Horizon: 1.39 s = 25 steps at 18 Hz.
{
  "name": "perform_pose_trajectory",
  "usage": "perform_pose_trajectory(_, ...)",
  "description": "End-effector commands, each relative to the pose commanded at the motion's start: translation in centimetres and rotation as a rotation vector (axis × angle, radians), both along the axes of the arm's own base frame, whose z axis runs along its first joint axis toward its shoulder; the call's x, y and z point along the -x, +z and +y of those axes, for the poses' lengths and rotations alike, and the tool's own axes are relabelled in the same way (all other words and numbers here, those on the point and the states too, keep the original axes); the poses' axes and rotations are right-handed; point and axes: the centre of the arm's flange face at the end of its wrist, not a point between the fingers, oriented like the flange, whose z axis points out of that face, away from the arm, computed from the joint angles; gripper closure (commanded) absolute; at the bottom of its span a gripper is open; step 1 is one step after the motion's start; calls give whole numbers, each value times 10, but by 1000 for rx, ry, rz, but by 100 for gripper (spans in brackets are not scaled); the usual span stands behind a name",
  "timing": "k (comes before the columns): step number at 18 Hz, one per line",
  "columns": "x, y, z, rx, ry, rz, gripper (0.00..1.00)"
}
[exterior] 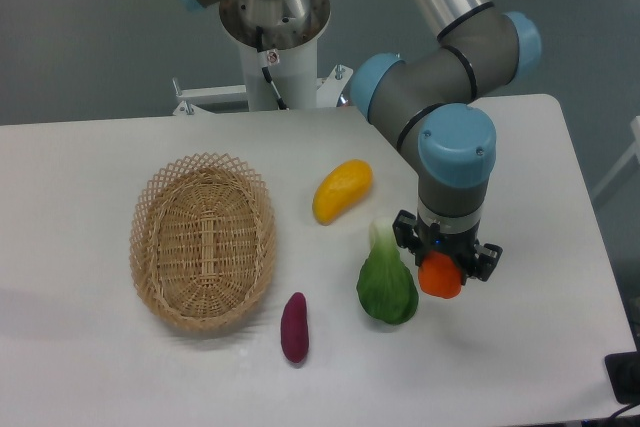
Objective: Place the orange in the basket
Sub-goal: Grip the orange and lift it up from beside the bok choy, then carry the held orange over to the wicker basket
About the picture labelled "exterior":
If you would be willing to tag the white frame right edge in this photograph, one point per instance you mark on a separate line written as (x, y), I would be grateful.
(620, 172)

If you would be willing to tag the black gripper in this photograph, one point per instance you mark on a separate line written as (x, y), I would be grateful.
(477, 261)

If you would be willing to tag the green bok choy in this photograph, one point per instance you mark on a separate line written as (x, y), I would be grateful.
(385, 285)

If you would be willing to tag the woven wicker basket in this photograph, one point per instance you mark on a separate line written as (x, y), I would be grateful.
(203, 242)

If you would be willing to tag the orange fruit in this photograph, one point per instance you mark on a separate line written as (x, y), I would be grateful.
(438, 276)

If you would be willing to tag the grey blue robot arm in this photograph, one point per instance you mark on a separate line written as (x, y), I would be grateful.
(424, 110)

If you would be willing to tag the purple sweet potato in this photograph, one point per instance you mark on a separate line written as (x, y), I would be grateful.
(294, 333)

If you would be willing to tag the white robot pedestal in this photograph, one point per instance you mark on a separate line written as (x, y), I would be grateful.
(272, 80)

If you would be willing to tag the black device at table edge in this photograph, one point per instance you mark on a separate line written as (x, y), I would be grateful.
(623, 373)

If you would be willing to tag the yellow mango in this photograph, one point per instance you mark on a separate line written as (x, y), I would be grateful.
(342, 189)

